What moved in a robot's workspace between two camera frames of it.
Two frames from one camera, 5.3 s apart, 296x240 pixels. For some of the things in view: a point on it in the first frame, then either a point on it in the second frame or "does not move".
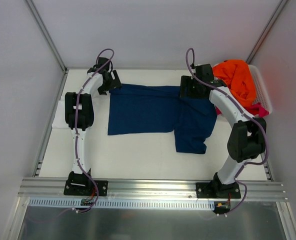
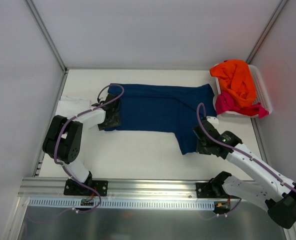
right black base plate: (217, 190) does not move
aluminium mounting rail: (154, 189) does not move
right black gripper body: (188, 89) -> (204, 141)
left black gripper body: (113, 82) -> (113, 116)
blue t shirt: (135, 109) does not move
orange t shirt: (239, 77) does not move
